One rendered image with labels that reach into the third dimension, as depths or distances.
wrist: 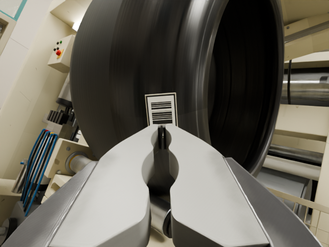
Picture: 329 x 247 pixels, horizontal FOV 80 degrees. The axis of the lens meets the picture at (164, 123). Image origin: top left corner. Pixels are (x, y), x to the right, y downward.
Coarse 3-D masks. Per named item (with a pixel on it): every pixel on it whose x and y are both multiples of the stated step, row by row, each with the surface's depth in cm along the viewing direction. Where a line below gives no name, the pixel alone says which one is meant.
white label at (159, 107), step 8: (152, 96) 25; (160, 96) 25; (168, 96) 25; (152, 104) 26; (160, 104) 26; (168, 104) 26; (176, 104) 26; (152, 112) 26; (160, 112) 26; (168, 112) 26; (176, 112) 26; (152, 120) 26; (160, 120) 26; (168, 120) 26; (176, 120) 26
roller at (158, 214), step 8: (72, 160) 50; (80, 160) 49; (88, 160) 48; (72, 168) 50; (80, 168) 47; (152, 200) 32; (160, 200) 32; (152, 208) 31; (160, 208) 30; (168, 208) 30; (152, 216) 30; (160, 216) 29; (168, 216) 29; (152, 224) 30; (160, 224) 29; (168, 224) 28; (160, 232) 30; (168, 232) 28
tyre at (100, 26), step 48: (96, 0) 37; (144, 0) 26; (192, 0) 25; (240, 0) 56; (96, 48) 31; (144, 48) 25; (192, 48) 26; (240, 48) 68; (96, 96) 32; (144, 96) 26; (192, 96) 27; (240, 96) 74; (96, 144) 38; (240, 144) 69
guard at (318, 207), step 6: (276, 192) 62; (282, 192) 61; (288, 198) 60; (294, 198) 59; (300, 198) 58; (294, 204) 59; (306, 204) 57; (312, 204) 56; (318, 204) 55; (306, 210) 57; (318, 210) 55; (324, 210) 54; (318, 222) 55; (318, 228) 54
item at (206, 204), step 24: (168, 144) 12; (192, 144) 10; (192, 168) 8; (216, 168) 8; (192, 192) 7; (216, 192) 7; (240, 192) 7; (192, 216) 6; (216, 216) 6; (240, 216) 6; (192, 240) 6; (216, 240) 6; (240, 240) 6; (264, 240) 6
